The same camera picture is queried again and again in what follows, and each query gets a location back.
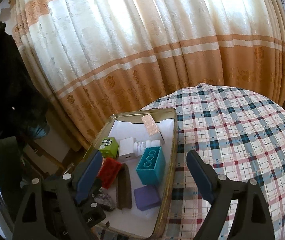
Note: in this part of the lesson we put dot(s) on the white plastic bottle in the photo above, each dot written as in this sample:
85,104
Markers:
145,146

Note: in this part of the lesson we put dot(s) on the pink patterned block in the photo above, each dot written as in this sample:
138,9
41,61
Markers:
151,126

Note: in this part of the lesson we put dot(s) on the plaid tablecloth round table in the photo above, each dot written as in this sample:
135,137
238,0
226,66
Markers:
232,130

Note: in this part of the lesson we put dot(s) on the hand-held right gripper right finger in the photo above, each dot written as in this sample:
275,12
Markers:
201,177

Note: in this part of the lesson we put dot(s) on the brown curved track piece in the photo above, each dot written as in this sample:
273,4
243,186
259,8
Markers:
124,190

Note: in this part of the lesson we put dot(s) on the purple block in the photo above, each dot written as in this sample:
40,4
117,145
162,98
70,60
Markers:
146,197

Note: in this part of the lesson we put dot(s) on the grey purple stone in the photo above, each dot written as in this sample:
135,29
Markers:
106,201

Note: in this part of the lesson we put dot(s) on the white power adapter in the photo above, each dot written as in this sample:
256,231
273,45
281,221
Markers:
127,148

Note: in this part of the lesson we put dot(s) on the wooden furniture frame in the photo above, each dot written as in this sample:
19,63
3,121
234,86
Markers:
57,160

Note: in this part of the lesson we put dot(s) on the red building block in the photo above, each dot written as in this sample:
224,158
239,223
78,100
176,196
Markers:
110,171

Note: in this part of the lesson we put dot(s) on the teal building block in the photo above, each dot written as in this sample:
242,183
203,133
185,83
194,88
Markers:
148,175

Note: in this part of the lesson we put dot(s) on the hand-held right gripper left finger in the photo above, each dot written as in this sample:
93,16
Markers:
88,177

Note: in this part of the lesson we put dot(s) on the green building block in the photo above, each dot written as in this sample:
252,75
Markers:
110,147

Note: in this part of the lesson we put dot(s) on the beige orange patterned curtain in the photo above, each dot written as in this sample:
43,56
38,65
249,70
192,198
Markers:
157,42

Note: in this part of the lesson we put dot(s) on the white paper liner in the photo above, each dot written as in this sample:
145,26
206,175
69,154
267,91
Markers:
127,217

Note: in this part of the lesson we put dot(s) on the dark cloth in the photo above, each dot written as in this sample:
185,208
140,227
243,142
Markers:
10,92

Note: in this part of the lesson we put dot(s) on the gold tin box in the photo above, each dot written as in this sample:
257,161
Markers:
167,187

